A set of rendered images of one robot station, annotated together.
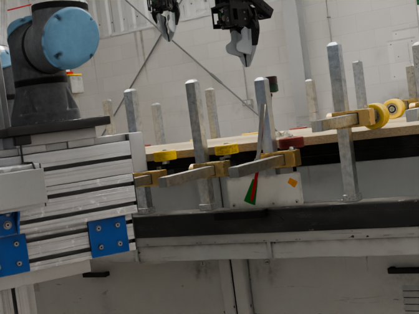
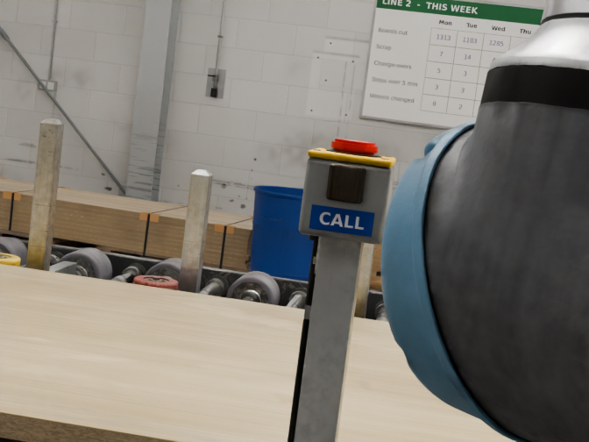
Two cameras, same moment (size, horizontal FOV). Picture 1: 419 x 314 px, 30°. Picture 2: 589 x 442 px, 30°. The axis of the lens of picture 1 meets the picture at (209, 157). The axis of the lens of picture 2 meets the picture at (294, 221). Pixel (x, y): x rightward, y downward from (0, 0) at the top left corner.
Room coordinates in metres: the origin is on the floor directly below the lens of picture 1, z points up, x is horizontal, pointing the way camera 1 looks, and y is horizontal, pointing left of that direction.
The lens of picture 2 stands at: (1.99, 0.87, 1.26)
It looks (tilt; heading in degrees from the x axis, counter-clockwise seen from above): 6 degrees down; 337
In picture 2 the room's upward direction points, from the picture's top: 7 degrees clockwise
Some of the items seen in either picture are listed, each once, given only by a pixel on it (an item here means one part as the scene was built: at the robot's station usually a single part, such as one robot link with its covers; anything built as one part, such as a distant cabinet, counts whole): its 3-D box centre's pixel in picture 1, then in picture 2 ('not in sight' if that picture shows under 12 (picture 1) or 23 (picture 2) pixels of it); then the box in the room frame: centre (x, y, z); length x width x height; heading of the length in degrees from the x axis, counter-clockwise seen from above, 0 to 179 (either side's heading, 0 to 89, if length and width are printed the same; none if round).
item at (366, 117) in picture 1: (350, 119); not in sight; (2.32, -0.43, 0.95); 0.13 x 0.06 x 0.05; 60
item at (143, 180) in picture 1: (136, 182); not in sight; (2.60, 0.25, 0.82); 0.43 x 0.03 x 0.04; 150
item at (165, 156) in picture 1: (166, 165); not in sight; (2.77, 0.16, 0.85); 0.08 x 0.08 x 0.11
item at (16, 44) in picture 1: (37, 48); not in sight; (1.74, 0.35, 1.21); 0.13 x 0.12 x 0.14; 35
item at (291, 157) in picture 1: (278, 159); not in sight; (2.45, -0.21, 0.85); 0.13 x 0.06 x 0.05; 60
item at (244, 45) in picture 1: (244, 47); not in sight; (1.88, -0.12, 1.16); 0.06 x 0.03 x 0.09; 130
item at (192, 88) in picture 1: (201, 152); not in sight; (2.58, 0.02, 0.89); 0.03 x 0.03 x 0.48; 60
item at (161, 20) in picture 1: (161, 27); not in sight; (2.49, 0.10, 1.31); 0.06 x 0.03 x 0.09; 165
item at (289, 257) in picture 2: not in sight; (293, 245); (8.17, -1.76, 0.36); 0.59 x 0.57 x 0.73; 146
